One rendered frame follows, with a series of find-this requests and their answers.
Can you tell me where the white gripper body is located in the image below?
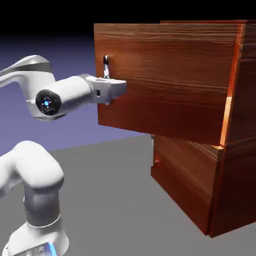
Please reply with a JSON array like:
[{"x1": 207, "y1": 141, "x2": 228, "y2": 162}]
[{"x1": 108, "y1": 78, "x2": 128, "y2": 101}]

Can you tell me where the curved silver door handle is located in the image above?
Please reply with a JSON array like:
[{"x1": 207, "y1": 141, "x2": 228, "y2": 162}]
[{"x1": 102, "y1": 55, "x2": 111, "y2": 79}]

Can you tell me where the large wooden cabinet door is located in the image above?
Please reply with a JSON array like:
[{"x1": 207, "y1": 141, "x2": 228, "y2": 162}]
[{"x1": 93, "y1": 22, "x2": 246, "y2": 147}]

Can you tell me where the small wooden cabinet door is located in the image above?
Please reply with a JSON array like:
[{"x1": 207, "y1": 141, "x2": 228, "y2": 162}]
[{"x1": 150, "y1": 135, "x2": 225, "y2": 236}]

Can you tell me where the brown wooden cabinet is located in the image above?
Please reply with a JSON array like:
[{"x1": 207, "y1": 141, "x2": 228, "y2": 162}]
[{"x1": 150, "y1": 19, "x2": 256, "y2": 239}]

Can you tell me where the thin metal door handle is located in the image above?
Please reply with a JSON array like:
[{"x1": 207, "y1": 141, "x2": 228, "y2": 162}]
[{"x1": 150, "y1": 134, "x2": 161, "y2": 167}]

